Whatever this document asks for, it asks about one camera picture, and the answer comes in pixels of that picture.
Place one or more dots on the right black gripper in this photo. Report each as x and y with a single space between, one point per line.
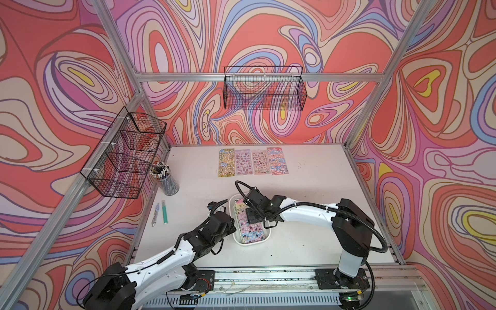
252 218

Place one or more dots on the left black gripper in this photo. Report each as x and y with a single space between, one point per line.
231 225

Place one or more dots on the white plastic storage tray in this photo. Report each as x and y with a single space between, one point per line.
231 213

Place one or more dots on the pink bonbon sticker sheet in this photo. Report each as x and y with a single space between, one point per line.
261 164

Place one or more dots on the pink puffy sticker sheet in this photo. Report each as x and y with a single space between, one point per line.
243 162

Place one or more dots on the blue red animal sticker sheet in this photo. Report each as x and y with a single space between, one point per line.
277 161

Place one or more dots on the yellow green sticker sheet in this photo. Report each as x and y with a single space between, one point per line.
226 163

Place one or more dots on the pink yellow pastel sticker sheet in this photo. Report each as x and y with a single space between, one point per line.
247 234

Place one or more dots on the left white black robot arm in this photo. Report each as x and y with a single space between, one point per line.
132 286

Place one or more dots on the green pen on table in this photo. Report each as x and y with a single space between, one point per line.
164 212

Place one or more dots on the mesh pen cup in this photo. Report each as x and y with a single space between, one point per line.
168 184

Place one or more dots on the small clear blue tool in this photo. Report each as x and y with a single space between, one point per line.
155 214

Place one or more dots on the bundle of pens in cup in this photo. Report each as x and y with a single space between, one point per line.
159 170

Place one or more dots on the black wire basket on left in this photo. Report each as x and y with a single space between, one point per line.
124 155

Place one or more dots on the black wire basket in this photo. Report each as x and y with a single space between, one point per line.
124 155
264 87

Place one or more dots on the black wire basket at back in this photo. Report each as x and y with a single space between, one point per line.
264 87

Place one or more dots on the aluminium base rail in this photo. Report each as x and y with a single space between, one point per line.
386 287

